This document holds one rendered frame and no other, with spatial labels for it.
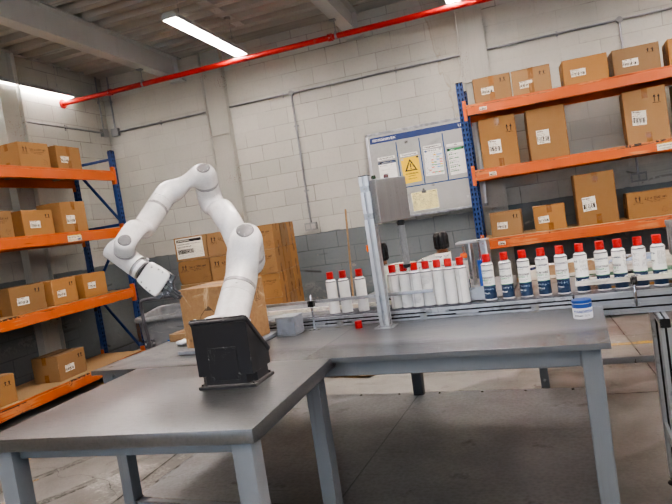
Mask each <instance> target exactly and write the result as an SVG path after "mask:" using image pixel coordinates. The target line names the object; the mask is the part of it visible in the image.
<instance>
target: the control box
mask: <svg viewBox="0 0 672 504"><path fill-rule="evenodd" d="M369 187H370V192H371V199H372V206H373V214H374V219H375V224H379V223H385V222H391V221H398V220H404V219H410V218H411V216H410V209H409V202H408V195H407V188H406V181H405V176H398V177H389V178H380V179H373V180H369Z"/></svg>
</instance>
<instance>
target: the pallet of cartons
mask: <svg viewBox="0 0 672 504"><path fill-rule="evenodd" d="M256 227H257V228H258V229H259V230H260V232H261V234H262V238H263V245H264V252H265V265H264V267H263V269H262V271H261V272H260V273H258V277H262V284H263V290H264V296H265V302H266V305H270V304H280V303H290V302H300V301H305V299H304V292H303V286H302V280H301V273H300V267H299V265H298V264H299V261H298V254H297V248H296V242H295V236H294V229H293V223H292V221H290V222H281V223H273V224H266V225H260V226H256ZM174 245H175V251H176V257H177V262H179V263H178V271H179V277H180V281H181V283H182V286H181V289H185V288H189V287H193V286H197V285H201V284H205V283H209V282H215V281H224V277H225V272H226V256H227V246H226V244H225V241H224V239H223V237H222V235H221V233H220V232H214V233H208V234H201V235H195V236H188V237H182V238H175V239H174Z"/></svg>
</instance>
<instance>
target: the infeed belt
mask: <svg viewBox="0 0 672 504"><path fill-rule="evenodd" d="M571 293H572V294H570V295H558V293H556V294H552V296H549V297H540V295H534V297H533V298H527V299H522V298H521V297H515V299H513V300H503V298H500V299H499V298H498V300H497V301H492V302H486V301H485V300H475V301H471V303H467V304H456V305H448V304H447V305H443V306H437V305H436V306H432V307H421V308H414V307H413V308H409V309H404V308H402V309H398V310H392V308H390V311H401V310H413V309H425V308H437V307H449V306H460V305H472V304H484V303H496V302H508V301H520V300H531V299H543V298H555V297H567V296H572V298H573V296H574V292H571ZM366 313H377V309H372V310H370V311H368V312H364V313H360V312H359V311H353V313H349V314H343V312H341V313H340V314H336V315H330V313H326V314H314V317H315V318H319V317H330V316H342V315H354V314H366Z"/></svg>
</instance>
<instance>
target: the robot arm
mask: <svg viewBox="0 0 672 504"><path fill-rule="evenodd" d="M193 187H195V191H196V195H197V199H198V203H199V205H200V207H201V209H202V211H203V212H204V213H205V214H207V215H210V216H211V218H212V219H213V221H214V222H215V224H216V226H217V227H218V229H219V231H220V233H221V235H222V237H223V239H224V241H225V244H226V246H227V256H226V272H225V277H224V281H223V285H222V288H221V292H220V296H219V299H218V303H217V307H216V310H215V314H214V315H213V316H209V317H207V318H205V319H209V318H219V317H228V316H237V315H241V314H242V315H246V316H247V317H248V319H249V317H250V313H251V308H252V304H253V300H254V295H255V291H256V286H257V281H258V273H260V272H261V271H262V269H263V267H264V265H265V252H264V245H263V238H262V234H261V232H260V230H259V229H258V228H257V227H256V226H255V225H253V224H250V223H244V222H243V220H242V218H241V216H240V215H239V213H238V211H237V210H236V208H235V207H234V206H233V204H232V203H231V202H230V201H229V200H227V199H223V197H222V194H221V191H220V186H219V181H218V177H217V173H216V171H215V169H214V168H213V167H212V166H211V165H209V164H206V163H200V164H197V165H195V166H193V167H192V168H191V169H190V170H189V171H188V172H187V173H186V174H184V175H183V176H181V177H179V178H175V179H171V180H167V181H164V182H162V183H161V184H159V185H158V187H157V188H156V189H155V191H154V192H153V194H152V195H151V197H150V198H149V200H148V201H147V203H146V204H145V206H144V207H143V209H142V210H141V212H140V213H139V215H138V217H137V218H136V220H130V221H128V222H127V223H125V225H124V226H123V227H122V229H121V230H120V232H119V233H118V235H117V236H116V238H115V239H114V240H112V241H110V242H109V243H108V244H107V246H106V247H105V249H104V251H103V256H104V257H105V258H107V259H108V260H109V261H111V262H112V263H114V264H115V265H116V266H118V267H119V268H120V269H122V270H123V271H125V272H126V273H127V274H129V275H130V276H132V277H133V278H134V279H137V282H138V283H139V284H140V285H141V286H142V287H143V288H144V289H145V290H147V291H148V292H149V293H150V294H152V295H153V296H155V297H156V298H157V299H158V300H160V299H162V298H163V297H164V296H166V295H170V296H171V297H173V298H174V299H176V300H177V299H181V297H182V296H183V295H181V292H180V291H178V290H177V289H175V286H174V281H175V278H176V276H175V275H173V274H172V273H171V272H169V271H167V270H166V269H164V268H163V267H161V266H159V265H158V264H156V263H153V262H149V261H148V260H149V258H147V257H146V259H145V258H144V257H143V256H142V255H140V254H139V253H138V252H137V251H136V245H137V243H138V242H139V240H140V239H141V238H143V239H146V238H149V237H151V236H152V235H153V234H154V233H155V232H156V230H157V229H158V227H159V226H160V224H161V223H162V221H163V219H164V218H165V216H166V215H167V213H168V212H169V210H170V208H171V207H172V205H173V204H174V203H175V202H177V201H179V200H180V199H182V198H183V197H184V196H185V194H186V193H187V192H188V191H189V190H190V189H191V188H193ZM167 287H169V288H170V290H171V291H168V290H166V289H167ZM249 320H250V321H251V319H249Z"/></svg>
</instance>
